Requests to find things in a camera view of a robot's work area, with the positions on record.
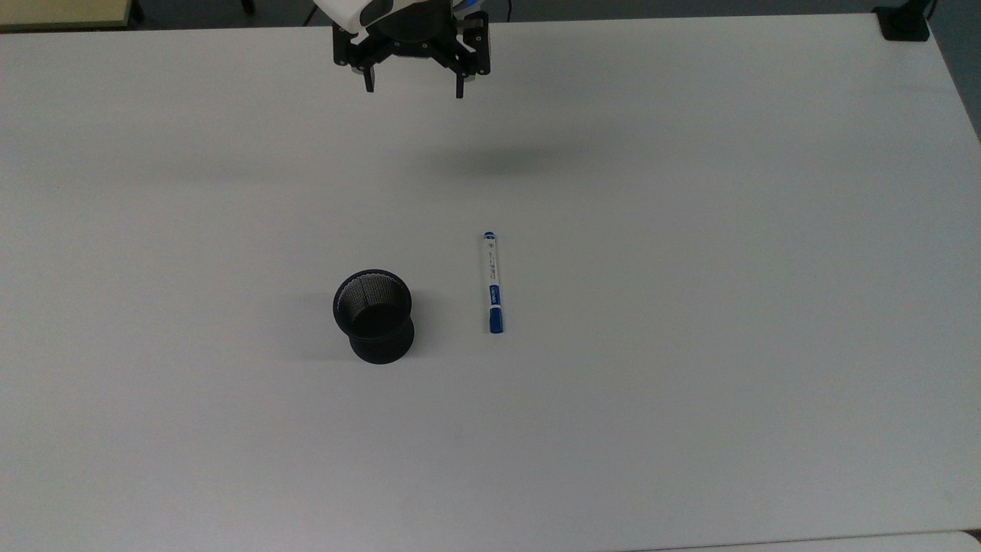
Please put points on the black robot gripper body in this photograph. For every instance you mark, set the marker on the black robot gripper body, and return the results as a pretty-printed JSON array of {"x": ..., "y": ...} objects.
[{"x": 418, "y": 34}]

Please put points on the white adjacent table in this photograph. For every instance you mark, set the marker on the white adjacent table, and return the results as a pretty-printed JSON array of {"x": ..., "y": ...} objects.
[{"x": 828, "y": 543}]

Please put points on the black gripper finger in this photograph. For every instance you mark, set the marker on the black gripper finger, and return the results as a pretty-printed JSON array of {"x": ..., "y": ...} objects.
[
  {"x": 369, "y": 80},
  {"x": 460, "y": 86}
]

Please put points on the beige wooden table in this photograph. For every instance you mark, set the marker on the beige wooden table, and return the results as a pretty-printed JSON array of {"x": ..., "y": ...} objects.
[{"x": 61, "y": 11}]

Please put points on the black table clamp mount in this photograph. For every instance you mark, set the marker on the black table clamp mount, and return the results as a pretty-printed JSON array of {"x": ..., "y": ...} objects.
[{"x": 904, "y": 23}]

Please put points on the blue and white marker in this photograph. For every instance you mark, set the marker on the blue and white marker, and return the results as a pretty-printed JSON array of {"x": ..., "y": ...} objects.
[{"x": 493, "y": 284}]

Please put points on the black mesh pen cup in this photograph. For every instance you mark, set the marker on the black mesh pen cup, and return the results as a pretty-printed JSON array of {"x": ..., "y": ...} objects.
[{"x": 374, "y": 316}]

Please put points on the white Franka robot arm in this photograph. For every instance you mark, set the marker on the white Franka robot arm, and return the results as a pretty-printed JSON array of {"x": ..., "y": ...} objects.
[{"x": 354, "y": 11}]

